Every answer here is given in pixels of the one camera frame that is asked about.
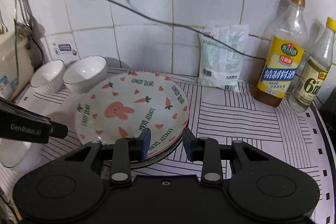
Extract black power cable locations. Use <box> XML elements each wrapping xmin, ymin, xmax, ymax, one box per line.
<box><xmin>84</xmin><ymin>0</ymin><xmax>271</xmax><ymax>60</ymax></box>

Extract cream rice cooker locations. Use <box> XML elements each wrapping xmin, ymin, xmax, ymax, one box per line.
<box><xmin>0</xmin><ymin>31</ymin><xmax>34</xmax><ymax>100</ymax></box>

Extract striped white table mat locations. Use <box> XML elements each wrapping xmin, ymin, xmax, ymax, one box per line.
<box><xmin>0</xmin><ymin>67</ymin><xmax>336</xmax><ymax>224</ymax></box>

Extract wall sticker near bowls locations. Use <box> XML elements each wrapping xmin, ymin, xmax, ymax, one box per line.
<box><xmin>51</xmin><ymin>43</ymin><xmax>77</xmax><ymax>56</ymax></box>

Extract white salt bag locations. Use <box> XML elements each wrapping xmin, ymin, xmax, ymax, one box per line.
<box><xmin>198</xmin><ymin>25</ymin><xmax>249</xmax><ymax>92</ymax></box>

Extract hanging metal utensils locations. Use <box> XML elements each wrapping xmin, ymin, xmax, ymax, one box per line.
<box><xmin>13</xmin><ymin>0</ymin><xmax>36</xmax><ymax>39</ymax></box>

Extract white vinegar bottle yellow cap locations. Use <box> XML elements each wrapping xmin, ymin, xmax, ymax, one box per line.
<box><xmin>289</xmin><ymin>17</ymin><xmax>336</xmax><ymax>113</ymax></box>

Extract white ribbed bowl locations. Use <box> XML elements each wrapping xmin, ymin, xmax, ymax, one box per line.
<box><xmin>62</xmin><ymin>56</ymin><xmax>108</xmax><ymax>94</ymax></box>
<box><xmin>30</xmin><ymin>60</ymin><xmax>66</xmax><ymax>94</ymax></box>
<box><xmin>0</xmin><ymin>139</ymin><xmax>31</xmax><ymax>168</ymax></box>

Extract white sun plate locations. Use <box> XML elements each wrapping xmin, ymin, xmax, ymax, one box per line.
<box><xmin>100</xmin><ymin>136</ymin><xmax>182</xmax><ymax>169</ymax></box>

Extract pink rabbit carrot plate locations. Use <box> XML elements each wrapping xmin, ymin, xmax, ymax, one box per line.
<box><xmin>75</xmin><ymin>72</ymin><xmax>190</xmax><ymax>158</ymax></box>

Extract blue fried egg plate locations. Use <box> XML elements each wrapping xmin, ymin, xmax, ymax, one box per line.
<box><xmin>102</xmin><ymin>118</ymin><xmax>190</xmax><ymax>166</ymax></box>

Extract cooking wine bottle yellow label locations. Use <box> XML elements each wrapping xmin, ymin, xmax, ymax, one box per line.
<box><xmin>253</xmin><ymin>0</ymin><xmax>307</xmax><ymax>107</ymax></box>

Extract rice cooker black cable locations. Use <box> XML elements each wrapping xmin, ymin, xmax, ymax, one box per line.
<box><xmin>12</xmin><ymin>17</ymin><xmax>44</xmax><ymax>75</ymax></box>

